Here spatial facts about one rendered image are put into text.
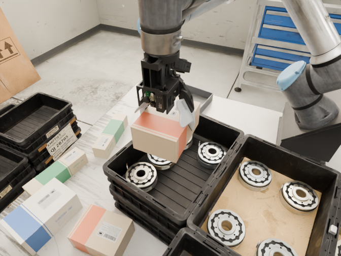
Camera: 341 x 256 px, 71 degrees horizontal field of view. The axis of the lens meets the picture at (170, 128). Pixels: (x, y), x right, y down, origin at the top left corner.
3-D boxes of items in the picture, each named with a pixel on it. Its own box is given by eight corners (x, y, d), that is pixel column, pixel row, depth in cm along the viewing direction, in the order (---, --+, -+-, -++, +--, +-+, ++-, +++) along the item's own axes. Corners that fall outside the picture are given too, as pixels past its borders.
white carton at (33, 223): (33, 256, 74) (20, 244, 68) (11, 234, 79) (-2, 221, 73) (82, 207, 86) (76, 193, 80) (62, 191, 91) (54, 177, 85)
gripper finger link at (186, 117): (184, 142, 55) (164, 111, 52) (193, 127, 59) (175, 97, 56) (195, 140, 53) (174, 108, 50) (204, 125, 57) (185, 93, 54)
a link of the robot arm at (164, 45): (151, 17, 47) (190, 23, 44) (153, 40, 50) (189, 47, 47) (132, 30, 42) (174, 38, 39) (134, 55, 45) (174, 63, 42)
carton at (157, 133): (161, 112, 72) (160, 91, 67) (198, 123, 68) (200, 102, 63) (133, 148, 61) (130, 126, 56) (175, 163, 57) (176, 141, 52)
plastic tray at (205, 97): (212, 100, 134) (213, 93, 131) (196, 120, 122) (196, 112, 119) (172, 86, 145) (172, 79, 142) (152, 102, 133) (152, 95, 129)
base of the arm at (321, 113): (301, 108, 104) (290, 91, 101) (341, 98, 92) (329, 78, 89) (293, 132, 96) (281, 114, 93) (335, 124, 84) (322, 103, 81)
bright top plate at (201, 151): (206, 138, 90) (207, 137, 90) (231, 151, 86) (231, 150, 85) (192, 155, 84) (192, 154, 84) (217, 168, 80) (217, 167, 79)
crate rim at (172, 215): (175, 106, 96) (175, 102, 95) (244, 136, 84) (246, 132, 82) (101, 172, 73) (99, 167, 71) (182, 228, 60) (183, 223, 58)
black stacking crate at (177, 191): (174, 124, 103) (175, 103, 95) (238, 155, 90) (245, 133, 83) (107, 189, 79) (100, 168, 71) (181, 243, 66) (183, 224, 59)
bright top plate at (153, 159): (159, 139, 90) (159, 138, 89) (181, 152, 85) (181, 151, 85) (141, 156, 84) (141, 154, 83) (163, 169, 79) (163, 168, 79)
